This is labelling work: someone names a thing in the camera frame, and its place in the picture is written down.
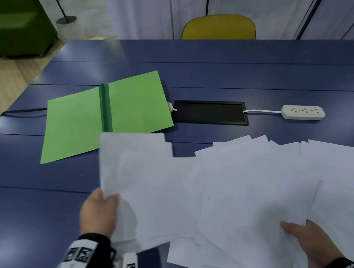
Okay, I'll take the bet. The person's right hand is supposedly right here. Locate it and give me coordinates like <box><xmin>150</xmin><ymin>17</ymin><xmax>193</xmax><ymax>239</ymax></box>
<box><xmin>280</xmin><ymin>214</ymin><xmax>348</xmax><ymax>268</ymax></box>

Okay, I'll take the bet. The person's left hand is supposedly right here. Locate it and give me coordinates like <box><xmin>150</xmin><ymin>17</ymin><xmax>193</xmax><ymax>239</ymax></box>
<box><xmin>75</xmin><ymin>185</ymin><xmax>125</xmax><ymax>242</ymax></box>

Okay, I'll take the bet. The green folder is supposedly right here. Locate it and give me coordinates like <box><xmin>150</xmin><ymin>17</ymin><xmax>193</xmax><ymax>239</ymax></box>
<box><xmin>32</xmin><ymin>69</ymin><xmax>177</xmax><ymax>165</ymax></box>

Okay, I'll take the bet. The pile of white papers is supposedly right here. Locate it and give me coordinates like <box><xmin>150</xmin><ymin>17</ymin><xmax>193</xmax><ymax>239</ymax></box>
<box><xmin>95</xmin><ymin>106</ymin><xmax>354</xmax><ymax>268</ymax></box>

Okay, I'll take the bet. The white power strip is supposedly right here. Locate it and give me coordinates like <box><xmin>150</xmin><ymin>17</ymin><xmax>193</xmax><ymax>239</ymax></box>
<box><xmin>280</xmin><ymin>101</ymin><xmax>326</xmax><ymax>124</ymax></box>

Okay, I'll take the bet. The white plant pot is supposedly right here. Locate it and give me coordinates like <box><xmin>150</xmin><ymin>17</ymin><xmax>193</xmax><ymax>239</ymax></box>
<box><xmin>55</xmin><ymin>14</ymin><xmax>87</xmax><ymax>43</ymax></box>

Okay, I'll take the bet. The white curtain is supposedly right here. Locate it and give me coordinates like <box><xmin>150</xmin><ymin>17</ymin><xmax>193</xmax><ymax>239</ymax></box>
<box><xmin>101</xmin><ymin>0</ymin><xmax>354</xmax><ymax>66</ymax></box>

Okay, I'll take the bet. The green sofa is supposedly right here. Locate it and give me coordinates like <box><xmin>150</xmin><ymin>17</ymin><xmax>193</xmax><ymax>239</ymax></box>
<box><xmin>0</xmin><ymin>0</ymin><xmax>60</xmax><ymax>61</ymax></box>

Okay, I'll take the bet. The yellow chair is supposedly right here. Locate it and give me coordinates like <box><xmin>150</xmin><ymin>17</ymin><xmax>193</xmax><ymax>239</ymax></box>
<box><xmin>180</xmin><ymin>10</ymin><xmax>257</xmax><ymax>48</ymax></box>

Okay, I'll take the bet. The black right wrist strap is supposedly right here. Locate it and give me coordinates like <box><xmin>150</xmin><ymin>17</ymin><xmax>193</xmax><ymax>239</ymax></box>
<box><xmin>322</xmin><ymin>256</ymin><xmax>354</xmax><ymax>268</ymax></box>

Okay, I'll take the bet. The thick black cable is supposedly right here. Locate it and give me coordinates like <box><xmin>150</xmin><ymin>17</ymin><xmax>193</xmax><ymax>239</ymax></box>
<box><xmin>0</xmin><ymin>106</ymin><xmax>49</xmax><ymax>118</ymax></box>

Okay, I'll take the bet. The white power strip cable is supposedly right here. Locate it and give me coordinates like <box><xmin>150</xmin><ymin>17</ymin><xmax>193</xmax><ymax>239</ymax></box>
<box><xmin>243</xmin><ymin>106</ymin><xmax>283</xmax><ymax>117</ymax></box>

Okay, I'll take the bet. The black table cable hatch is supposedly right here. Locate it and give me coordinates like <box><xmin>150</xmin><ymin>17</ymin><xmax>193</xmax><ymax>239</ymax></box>
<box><xmin>170</xmin><ymin>92</ymin><xmax>250</xmax><ymax>134</ymax></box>

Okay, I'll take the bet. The thick black partition post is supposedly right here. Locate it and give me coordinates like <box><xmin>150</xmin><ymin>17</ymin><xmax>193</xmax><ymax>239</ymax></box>
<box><xmin>289</xmin><ymin>0</ymin><xmax>350</xmax><ymax>40</ymax></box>

